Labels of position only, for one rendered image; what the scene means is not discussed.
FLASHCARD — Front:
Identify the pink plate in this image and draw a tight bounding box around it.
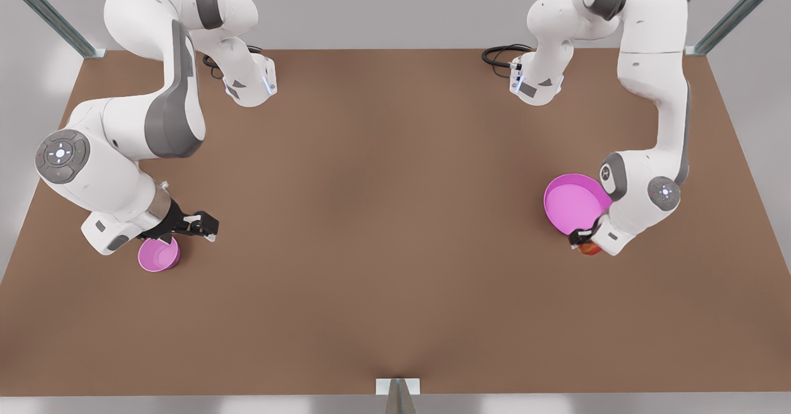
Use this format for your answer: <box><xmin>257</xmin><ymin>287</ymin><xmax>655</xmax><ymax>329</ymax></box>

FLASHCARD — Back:
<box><xmin>544</xmin><ymin>174</ymin><xmax>612</xmax><ymax>236</ymax></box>

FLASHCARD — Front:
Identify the pink bowl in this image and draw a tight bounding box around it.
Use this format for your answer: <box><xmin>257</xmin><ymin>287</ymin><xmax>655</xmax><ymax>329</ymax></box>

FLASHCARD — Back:
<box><xmin>138</xmin><ymin>236</ymin><xmax>180</xmax><ymax>272</ymax></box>

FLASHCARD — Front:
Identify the black cable loop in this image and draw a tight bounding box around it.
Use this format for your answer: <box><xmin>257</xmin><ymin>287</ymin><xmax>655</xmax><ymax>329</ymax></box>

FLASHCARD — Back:
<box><xmin>203</xmin><ymin>46</ymin><xmax>264</xmax><ymax>80</ymax></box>
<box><xmin>482</xmin><ymin>44</ymin><xmax>535</xmax><ymax>78</ymax></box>

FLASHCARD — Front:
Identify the silver frame post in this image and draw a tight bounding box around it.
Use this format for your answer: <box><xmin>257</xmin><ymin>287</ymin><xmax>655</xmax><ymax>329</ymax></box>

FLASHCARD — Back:
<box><xmin>376</xmin><ymin>378</ymin><xmax>421</xmax><ymax>414</ymax></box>
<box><xmin>685</xmin><ymin>0</ymin><xmax>791</xmax><ymax>56</ymax></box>
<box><xmin>0</xmin><ymin>0</ymin><xmax>106</xmax><ymax>59</ymax></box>

